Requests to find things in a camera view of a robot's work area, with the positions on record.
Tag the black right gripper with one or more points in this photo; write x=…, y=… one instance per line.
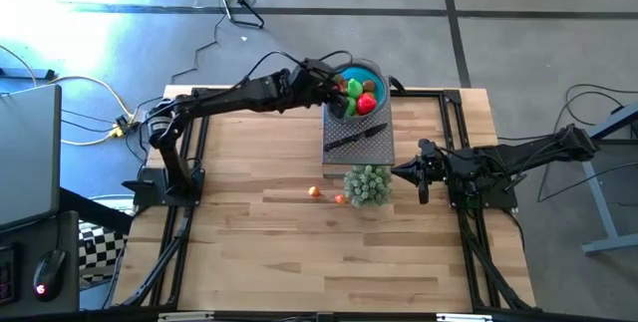
x=428, y=167

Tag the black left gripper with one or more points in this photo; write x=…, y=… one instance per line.
x=311, y=88

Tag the green toy pepper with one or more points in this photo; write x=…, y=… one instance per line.
x=352, y=106

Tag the red plastic bell pepper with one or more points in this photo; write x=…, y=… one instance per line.
x=366, y=103

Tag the brown plastic kiwi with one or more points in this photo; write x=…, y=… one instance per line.
x=369, y=85

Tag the green plant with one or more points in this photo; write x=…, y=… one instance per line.
x=368, y=186

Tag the black kitchen knife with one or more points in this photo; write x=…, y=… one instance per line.
x=354, y=137

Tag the blue collapsible bowl grey rim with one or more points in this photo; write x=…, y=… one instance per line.
x=379, y=75

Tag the small orange fruit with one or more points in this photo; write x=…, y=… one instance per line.
x=314, y=191

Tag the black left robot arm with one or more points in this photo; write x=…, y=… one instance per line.
x=214, y=100

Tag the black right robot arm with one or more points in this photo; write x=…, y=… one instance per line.
x=523, y=157

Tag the grey perforated metal stand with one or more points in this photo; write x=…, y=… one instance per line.
x=364, y=157

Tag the power strip yellow plug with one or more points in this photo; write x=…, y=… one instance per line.
x=119, y=130

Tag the black-white checkered board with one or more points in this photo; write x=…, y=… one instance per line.
x=99, y=252

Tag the grey laptop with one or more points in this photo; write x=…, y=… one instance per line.
x=27, y=157

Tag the black computer mouse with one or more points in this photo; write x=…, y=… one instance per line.
x=48, y=274

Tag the black desk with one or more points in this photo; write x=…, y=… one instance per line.
x=25, y=244

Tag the black keyboard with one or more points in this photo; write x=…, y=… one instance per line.
x=7, y=282

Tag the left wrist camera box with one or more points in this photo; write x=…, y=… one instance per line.
x=316, y=66

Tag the black table frame rails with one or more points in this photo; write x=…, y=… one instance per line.
x=463, y=242

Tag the grey desk frame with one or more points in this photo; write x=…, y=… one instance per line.
x=605, y=202

